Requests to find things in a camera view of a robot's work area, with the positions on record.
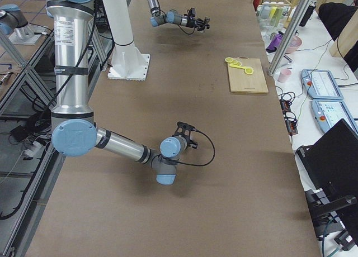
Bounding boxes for wooden cutting board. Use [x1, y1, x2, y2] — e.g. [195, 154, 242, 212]
[226, 57, 269, 94]

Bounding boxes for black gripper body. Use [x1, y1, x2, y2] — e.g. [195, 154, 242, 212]
[186, 17, 198, 28]
[183, 135, 194, 148]

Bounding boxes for pink bowl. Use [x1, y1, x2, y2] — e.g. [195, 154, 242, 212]
[285, 35, 302, 54]

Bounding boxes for black monitor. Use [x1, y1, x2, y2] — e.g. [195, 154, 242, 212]
[296, 119, 357, 243]

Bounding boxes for lemon slice on spoon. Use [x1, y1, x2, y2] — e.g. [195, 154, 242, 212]
[244, 68, 254, 75]

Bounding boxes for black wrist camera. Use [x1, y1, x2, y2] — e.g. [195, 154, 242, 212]
[173, 121, 195, 140]
[186, 7, 196, 21]

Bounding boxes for lemon slice outer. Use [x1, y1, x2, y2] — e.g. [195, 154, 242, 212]
[225, 57, 234, 63]

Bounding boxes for aluminium frame post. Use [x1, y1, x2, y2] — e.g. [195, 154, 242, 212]
[268, 0, 311, 77]

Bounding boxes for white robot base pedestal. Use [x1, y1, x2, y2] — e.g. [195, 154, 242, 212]
[102, 0, 150, 81]

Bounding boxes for pink plastic cup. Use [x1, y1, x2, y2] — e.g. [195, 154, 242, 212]
[277, 68, 292, 83]

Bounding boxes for upper teach pendant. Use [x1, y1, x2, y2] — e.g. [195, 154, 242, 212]
[301, 69, 343, 101]

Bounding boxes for lower teach pendant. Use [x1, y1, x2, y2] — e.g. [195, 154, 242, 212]
[311, 99, 357, 133]

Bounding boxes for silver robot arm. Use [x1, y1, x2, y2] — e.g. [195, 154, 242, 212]
[46, 0, 196, 185]
[147, 0, 210, 32]

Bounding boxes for black water bottle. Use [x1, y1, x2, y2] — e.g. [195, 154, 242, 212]
[299, 0, 317, 27]

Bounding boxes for teach pendant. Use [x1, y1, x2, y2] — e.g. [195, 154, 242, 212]
[311, 99, 357, 133]
[301, 69, 343, 101]

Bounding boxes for purple cloth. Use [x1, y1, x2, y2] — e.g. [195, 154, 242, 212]
[266, 33, 283, 53]

